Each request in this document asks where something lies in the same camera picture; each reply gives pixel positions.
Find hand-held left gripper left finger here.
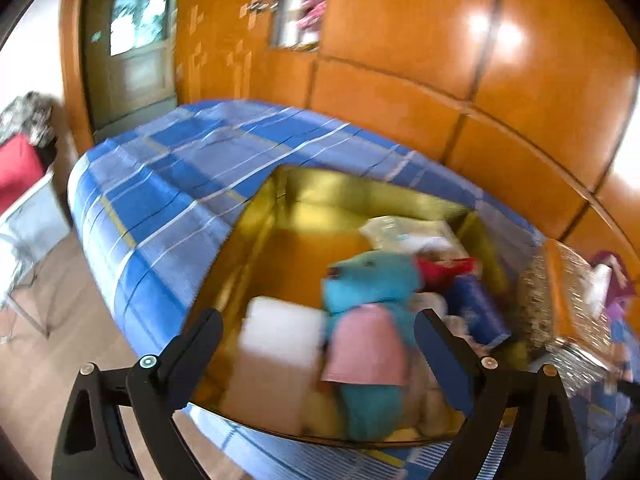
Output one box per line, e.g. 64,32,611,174
51,307,225,480

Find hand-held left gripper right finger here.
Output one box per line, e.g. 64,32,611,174
414,308,587,480

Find white plush with blue stripes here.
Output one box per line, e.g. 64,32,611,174
413,292,476,349

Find red-haired rag doll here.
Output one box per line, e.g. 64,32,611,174
414,256,482,289

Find teal plush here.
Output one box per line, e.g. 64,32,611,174
320,251,427,442

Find gold gift box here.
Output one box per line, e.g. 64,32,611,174
182,164,532,447

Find white soft block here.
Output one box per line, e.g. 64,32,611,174
234,296,329,436

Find blue plaid bedsheet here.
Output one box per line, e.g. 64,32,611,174
66,99,640,480

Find white folding rack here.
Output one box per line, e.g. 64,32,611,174
0,169,74,343

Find red bag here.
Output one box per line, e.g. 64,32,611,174
0,132,49,217

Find door with glass pane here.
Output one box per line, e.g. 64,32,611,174
81,0,184,134

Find grey patterned cloth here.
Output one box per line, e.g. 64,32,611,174
0,91,59,149

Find orange wooden wardrobe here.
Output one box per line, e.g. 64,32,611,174
59,0,640,281

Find pink flowers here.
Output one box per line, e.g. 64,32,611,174
296,0,329,32

